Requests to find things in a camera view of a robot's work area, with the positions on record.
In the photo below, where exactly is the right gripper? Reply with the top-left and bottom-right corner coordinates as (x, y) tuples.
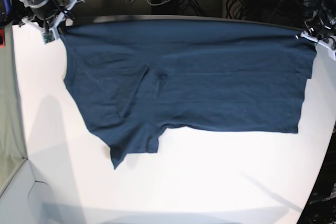
(19, 0), (85, 34)

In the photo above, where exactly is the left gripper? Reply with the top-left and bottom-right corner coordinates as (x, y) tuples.
(295, 28), (335, 60)

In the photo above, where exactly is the dark blue t-shirt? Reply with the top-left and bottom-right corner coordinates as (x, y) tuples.
(61, 19), (316, 167)

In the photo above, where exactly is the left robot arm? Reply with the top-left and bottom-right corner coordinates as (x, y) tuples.
(295, 0), (335, 60)

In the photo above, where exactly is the red box at edge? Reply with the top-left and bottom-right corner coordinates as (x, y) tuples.
(0, 28), (5, 48)

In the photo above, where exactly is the green curtain panel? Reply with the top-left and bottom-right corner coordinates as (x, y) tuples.
(1, 24), (27, 194)

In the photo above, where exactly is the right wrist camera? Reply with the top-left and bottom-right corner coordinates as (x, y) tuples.
(41, 30), (59, 44)

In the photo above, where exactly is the blue handled tool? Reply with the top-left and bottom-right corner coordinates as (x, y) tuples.
(3, 0), (12, 16)

